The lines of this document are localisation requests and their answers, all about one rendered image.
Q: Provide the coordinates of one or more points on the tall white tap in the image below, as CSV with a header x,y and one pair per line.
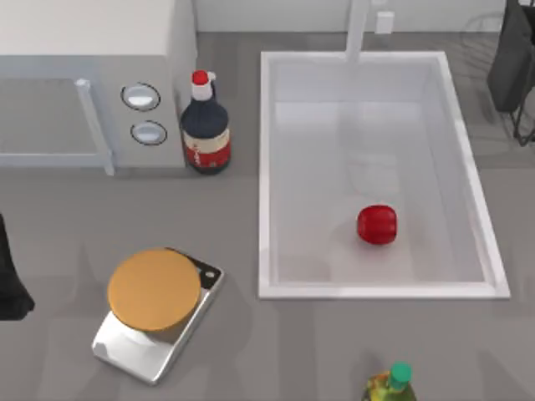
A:
x,y
357,29

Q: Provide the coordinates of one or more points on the red bell pepper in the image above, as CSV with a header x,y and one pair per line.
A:
x,y
377,224

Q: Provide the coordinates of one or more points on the green capped bottle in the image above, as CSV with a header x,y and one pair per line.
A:
x,y
393,382

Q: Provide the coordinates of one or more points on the small microwave knob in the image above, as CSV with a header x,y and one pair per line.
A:
x,y
149,133

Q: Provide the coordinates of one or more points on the large microwave knob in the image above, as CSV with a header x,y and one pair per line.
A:
x,y
140,97

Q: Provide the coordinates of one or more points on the black chair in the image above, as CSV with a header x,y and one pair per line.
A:
x,y
513,62

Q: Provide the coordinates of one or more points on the silver kitchen scale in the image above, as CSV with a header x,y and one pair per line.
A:
x,y
154,309

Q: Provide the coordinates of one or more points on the dark bottle with red cap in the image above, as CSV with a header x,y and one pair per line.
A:
x,y
206,133

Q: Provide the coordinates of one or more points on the pale microwave oven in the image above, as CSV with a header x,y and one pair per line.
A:
x,y
83,42

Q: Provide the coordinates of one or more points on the white sink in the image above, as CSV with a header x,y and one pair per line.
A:
x,y
376,167

